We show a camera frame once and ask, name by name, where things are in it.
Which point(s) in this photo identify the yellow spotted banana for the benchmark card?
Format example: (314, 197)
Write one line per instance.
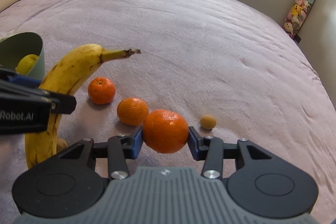
(66, 77)

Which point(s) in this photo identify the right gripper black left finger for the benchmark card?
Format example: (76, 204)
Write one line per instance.
(75, 179)

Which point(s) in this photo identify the pink bed blanket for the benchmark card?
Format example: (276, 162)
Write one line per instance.
(217, 57)

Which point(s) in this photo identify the small brown kiwi fruit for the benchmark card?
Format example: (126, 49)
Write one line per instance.
(208, 122)

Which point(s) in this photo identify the green plastic colander bowl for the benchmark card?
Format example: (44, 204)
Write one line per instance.
(17, 46)

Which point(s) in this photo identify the hanging plush toy organizer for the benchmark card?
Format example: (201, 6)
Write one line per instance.
(296, 16)

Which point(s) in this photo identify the mandarin orange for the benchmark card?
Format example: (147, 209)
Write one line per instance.
(101, 91)
(132, 111)
(165, 131)

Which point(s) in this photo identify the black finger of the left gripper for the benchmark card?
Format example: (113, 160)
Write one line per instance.
(24, 81)
(61, 103)

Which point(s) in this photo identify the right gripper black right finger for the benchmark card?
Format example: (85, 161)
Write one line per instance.
(255, 179)

